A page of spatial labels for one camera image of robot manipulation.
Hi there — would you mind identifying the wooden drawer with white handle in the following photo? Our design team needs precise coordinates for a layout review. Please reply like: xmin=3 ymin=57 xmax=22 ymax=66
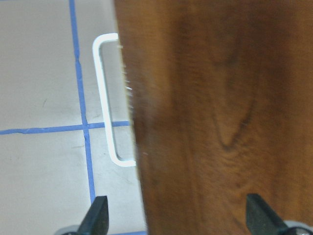
xmin=92 ymin=33 xmax=136 ymax=167

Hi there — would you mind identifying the dark wooden drawer cabinet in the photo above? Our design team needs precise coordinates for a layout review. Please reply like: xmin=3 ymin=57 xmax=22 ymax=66
xmin=114 ymin=0 xmax=313 ymax=235

